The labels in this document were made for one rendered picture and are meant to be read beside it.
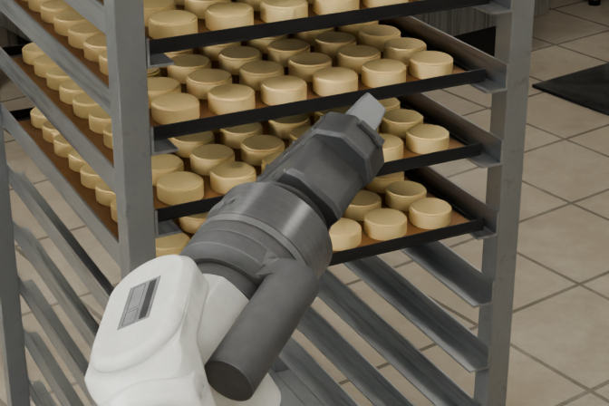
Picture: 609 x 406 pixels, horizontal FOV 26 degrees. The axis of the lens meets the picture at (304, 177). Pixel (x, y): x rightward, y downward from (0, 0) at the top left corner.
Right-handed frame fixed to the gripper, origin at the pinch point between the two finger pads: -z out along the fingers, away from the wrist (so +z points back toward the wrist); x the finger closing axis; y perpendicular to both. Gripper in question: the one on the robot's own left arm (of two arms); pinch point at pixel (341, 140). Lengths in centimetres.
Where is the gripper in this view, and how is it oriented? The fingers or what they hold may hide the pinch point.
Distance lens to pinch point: 100.1
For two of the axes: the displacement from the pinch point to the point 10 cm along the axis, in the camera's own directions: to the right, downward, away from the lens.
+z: -4.3, 6.0, -6.7
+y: -7.3, -6.7, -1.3
